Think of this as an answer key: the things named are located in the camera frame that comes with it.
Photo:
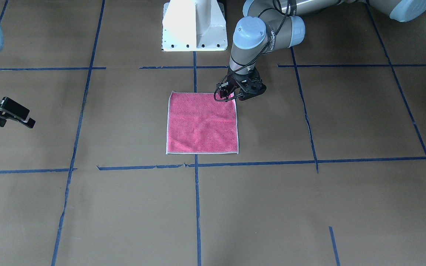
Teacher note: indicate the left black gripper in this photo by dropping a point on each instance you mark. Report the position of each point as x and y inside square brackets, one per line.
[237, 79]

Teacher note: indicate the pink towel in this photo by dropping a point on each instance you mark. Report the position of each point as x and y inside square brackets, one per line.
[197, 124]

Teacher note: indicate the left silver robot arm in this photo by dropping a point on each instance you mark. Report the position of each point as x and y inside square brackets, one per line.
[266, 26]

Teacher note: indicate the white pedestal column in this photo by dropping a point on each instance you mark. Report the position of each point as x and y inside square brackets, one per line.
[194, 25]

